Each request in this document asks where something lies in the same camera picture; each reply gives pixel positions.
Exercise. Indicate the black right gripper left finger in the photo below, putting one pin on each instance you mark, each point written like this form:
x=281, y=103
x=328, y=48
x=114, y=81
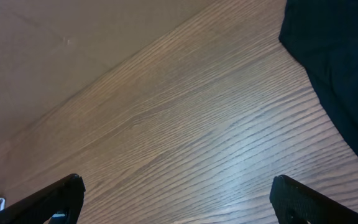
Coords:
x=60, y=202

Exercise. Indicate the black garment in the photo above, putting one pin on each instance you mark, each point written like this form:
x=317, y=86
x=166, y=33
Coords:
x=322, y=36

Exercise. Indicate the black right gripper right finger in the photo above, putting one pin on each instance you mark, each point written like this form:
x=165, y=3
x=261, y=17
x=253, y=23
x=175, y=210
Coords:
x=294, y=202

